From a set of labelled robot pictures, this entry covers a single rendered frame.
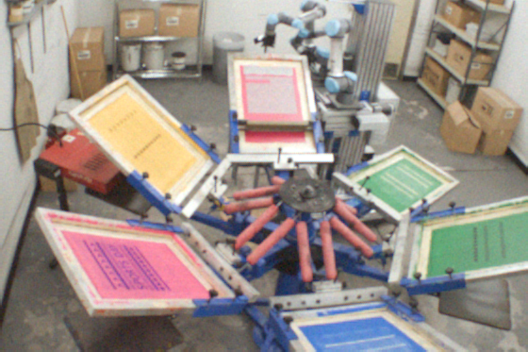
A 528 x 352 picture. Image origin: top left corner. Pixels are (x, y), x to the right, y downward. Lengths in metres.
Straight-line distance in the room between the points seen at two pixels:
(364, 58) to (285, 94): 0.76
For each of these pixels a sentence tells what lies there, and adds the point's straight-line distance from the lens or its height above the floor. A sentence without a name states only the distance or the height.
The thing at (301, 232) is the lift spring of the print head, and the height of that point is 1.23.
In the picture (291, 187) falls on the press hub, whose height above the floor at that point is 1.31.
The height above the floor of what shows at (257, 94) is 1.35.
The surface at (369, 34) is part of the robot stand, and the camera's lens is 3.63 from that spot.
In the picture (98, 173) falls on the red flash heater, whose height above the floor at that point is 1.10.
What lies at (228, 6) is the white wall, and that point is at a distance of 6.64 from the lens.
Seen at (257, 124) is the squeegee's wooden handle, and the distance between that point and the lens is 3.02.
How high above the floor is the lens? 2.77
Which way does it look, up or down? 33 degrees down
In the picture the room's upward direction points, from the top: 8 degrees clockwise
